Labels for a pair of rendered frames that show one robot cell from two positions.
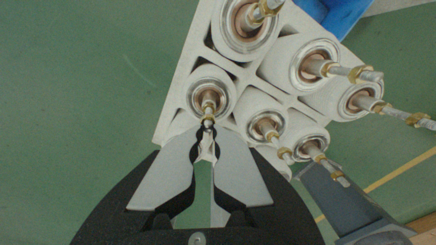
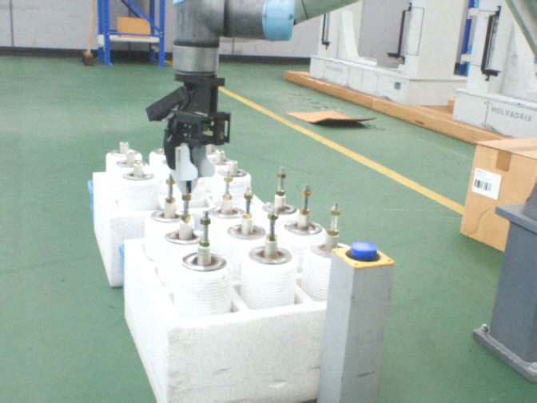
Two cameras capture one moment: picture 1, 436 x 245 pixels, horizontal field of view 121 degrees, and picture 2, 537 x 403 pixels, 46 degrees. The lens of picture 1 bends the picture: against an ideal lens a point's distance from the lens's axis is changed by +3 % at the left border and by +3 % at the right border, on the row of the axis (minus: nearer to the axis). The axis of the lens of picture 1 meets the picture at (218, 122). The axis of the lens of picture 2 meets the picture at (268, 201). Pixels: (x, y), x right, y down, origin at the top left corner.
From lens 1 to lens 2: 1.15 m
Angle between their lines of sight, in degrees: 90
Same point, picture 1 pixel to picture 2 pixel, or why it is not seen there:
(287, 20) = not seen: hidden behind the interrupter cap
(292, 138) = (280, 232)
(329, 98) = (264, 217)
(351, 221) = (526, 241)
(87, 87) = not seen: outside the picture
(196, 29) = (140, 259)
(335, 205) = (523, 270)
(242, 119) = (224, 237)
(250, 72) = not seen: hidden behind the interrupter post
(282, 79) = (219, 221)
